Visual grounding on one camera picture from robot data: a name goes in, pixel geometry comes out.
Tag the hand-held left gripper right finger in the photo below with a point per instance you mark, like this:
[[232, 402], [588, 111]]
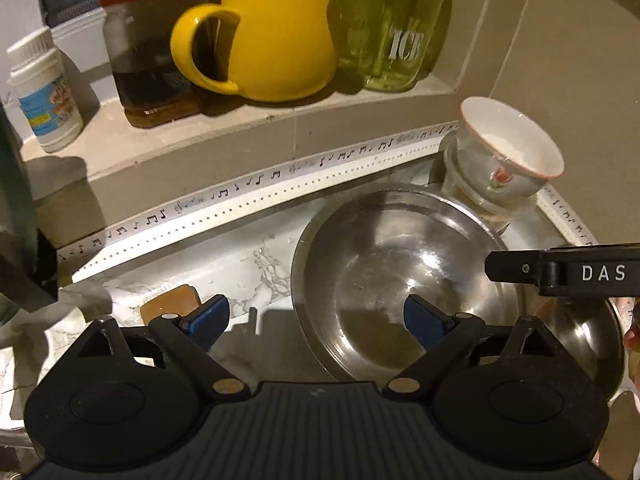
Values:
[[422, 316]]

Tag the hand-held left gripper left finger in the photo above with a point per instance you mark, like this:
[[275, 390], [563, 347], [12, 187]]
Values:
[[210, 316]]

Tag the white labelled plastic bottle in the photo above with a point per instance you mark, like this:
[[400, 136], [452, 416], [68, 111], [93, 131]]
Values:
[[47, 95]]

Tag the music note sealing tape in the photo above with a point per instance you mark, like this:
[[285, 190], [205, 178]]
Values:
[[300, 170]]

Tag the yellow mug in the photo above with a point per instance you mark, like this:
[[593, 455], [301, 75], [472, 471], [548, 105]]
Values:
[[275, 45]]

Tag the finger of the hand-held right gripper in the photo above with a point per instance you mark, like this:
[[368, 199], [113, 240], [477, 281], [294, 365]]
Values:
[[515, 265]]

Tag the small floral bowl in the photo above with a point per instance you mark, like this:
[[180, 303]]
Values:
[[515, 150]]

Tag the clear glass container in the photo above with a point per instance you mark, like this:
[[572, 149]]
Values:
[[475, 190]]

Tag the stainless steel bowl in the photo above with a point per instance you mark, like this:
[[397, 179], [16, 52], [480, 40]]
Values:
[[380, 270]]

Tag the brown sponge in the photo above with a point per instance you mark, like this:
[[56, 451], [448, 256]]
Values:
[[170, 302]]

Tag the dark jar with red lid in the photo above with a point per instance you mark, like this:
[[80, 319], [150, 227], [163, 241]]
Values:
[[145, 50]]

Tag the green glass jar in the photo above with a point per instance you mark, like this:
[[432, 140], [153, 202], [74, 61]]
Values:
[[390, 25]]

